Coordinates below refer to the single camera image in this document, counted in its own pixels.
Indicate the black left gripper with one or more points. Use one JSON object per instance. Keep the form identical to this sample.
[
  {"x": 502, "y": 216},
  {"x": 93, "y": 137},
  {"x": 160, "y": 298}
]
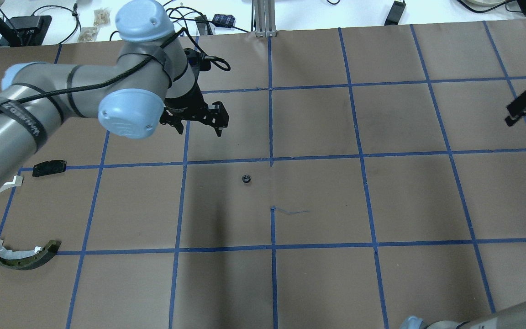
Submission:
[{"x": 189, "y": 100}]

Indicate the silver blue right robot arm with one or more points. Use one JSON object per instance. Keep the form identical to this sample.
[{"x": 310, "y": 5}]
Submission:
[{"x": 477, "y": 282}]

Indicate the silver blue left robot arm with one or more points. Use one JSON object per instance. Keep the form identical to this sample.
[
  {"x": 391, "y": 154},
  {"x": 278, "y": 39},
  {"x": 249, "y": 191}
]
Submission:
[{"x": 154, "y": 81}]

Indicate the black rectangular plastic part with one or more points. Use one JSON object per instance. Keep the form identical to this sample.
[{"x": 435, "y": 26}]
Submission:
[{"x": 51, "y": 167}]

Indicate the black power adapter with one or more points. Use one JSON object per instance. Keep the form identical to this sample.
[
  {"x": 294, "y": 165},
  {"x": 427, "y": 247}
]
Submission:
[{"x": 395, "y": 13}]

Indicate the curved brake shoe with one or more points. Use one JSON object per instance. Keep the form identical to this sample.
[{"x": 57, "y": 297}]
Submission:
[{"x": 28, "y": 259}]

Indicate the aluminium frame post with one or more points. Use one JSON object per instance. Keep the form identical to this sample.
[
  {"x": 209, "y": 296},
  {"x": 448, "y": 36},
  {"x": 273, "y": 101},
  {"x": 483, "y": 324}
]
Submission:
[{"x": 264, "y": 24}]

